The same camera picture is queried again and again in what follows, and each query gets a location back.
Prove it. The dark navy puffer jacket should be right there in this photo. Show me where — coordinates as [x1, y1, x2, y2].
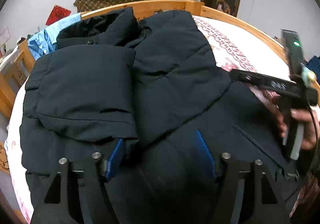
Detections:
[20, 8, 319, 223]

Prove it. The person's right hand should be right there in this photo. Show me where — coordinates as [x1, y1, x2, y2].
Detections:
[247, 84, 319, 150]

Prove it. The floral bed quilt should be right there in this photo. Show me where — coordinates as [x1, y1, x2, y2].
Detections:
[4, 16, 289, 223]

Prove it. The wooden side shelf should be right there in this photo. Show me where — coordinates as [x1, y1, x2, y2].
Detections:
[1, 39, 35, 119]

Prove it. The light blue shirt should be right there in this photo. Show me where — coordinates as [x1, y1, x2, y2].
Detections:
[27, 13, 81, 60]

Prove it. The brown patterned cloth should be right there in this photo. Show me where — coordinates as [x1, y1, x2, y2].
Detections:
[73, 0, 148, 13]

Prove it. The wooden bed frame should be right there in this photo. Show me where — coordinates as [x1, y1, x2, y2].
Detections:
[0, 0, 320, 120]

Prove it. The red paper wall decoration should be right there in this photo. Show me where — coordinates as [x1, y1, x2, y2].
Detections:
[45, 5, 71, 26]

